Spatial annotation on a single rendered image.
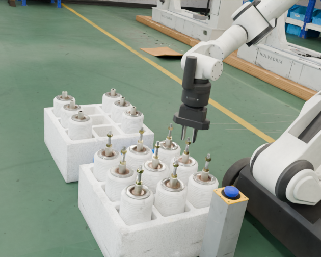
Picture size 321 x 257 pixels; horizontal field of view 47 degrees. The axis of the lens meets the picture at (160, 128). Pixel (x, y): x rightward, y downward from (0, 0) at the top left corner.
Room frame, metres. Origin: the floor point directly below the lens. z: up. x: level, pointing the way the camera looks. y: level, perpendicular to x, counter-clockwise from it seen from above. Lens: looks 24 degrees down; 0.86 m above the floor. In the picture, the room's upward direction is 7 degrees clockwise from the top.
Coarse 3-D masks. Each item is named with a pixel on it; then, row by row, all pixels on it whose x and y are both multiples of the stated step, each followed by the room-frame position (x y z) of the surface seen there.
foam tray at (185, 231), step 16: (80, 176) 1.11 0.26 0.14; (80, 192) 1.11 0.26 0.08; (96, 192) 0.98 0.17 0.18; (80, 208) 1.10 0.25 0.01; (96, 208) 0.96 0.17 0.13; (112, 208) 0.90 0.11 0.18; (192, 208) 0.96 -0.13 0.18; (208, 208) 0.97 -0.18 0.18; (96, 224) 0.96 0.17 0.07; (112, 224) 0.85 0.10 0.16; (144, 224) 0.85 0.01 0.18; (160, 224) 0.86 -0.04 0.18; (176, 224) 0.89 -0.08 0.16; (192, 224) 0.92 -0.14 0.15; (96, 240) 0.95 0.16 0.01; (112, 240) 0.85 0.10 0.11; (128, 240) 0.81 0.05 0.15; (144, 240) 0.83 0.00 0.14; (160, 240) 0.86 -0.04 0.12; (176, 240) 0.89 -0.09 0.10; (192, 240) 0.93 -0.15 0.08; (112, 256) 0.84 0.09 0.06; (128, 256) 0.81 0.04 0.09; (144, 256) 0.84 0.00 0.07; (160, 256) 0.87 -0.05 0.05; (176, 256) 0.90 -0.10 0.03; (192, 256) 0.93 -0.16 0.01
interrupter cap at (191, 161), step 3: (177, 156) 1.15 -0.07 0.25; (180, 156) 1.15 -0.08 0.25; (189, 156) 1.16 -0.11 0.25; (174, 159) 1.12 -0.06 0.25; (180, 159) 1.13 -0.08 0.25; (189, 159) 1.14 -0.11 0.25; (192, 159) 1.14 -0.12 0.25; (180, 162) 1.11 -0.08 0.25; (183, 162) 1.11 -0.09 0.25; (189, 162) 1.12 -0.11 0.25; (192, 162) 1.12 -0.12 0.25; (195, 162) 1.12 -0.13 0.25; (180, 165) 1.09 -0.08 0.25; (183, 165) 1.09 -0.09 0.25; (186, 165) 1.09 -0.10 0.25; (189, 165) 1.09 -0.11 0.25; (192, 165) 1.10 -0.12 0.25
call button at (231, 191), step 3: (228, 186) 0.87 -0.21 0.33; (231, 186) 0.87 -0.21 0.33; (225, 189) 0.85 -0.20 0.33; (228, 189) 0.85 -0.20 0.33; (231, 189) 0.85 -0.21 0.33; (234, 189) 0.86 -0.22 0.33; (237, 189) 0.86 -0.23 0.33; (225, 192) 0.85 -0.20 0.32; (228, 192) 0.84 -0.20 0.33; (231, 192) 0.84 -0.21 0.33; (234, 192) 0.84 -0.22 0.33; (237, 192) 0.84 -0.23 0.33; (228, 195) 0.84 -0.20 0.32; (231, 195) 0.84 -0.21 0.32; (234, 195) 0.84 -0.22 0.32
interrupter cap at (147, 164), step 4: (148, 160) 1.09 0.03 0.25; (144, 164) 1.06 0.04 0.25; (148, 164) 1.07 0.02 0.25; (160, 164) 1.08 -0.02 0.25; (164, 164) 1.08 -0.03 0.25; (148, 168) 1.04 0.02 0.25; (152, 168) 1.04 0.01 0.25; (156, 168) 1.05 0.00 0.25; (160, 168) 1.05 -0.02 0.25; (164, 168) 1.05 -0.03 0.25
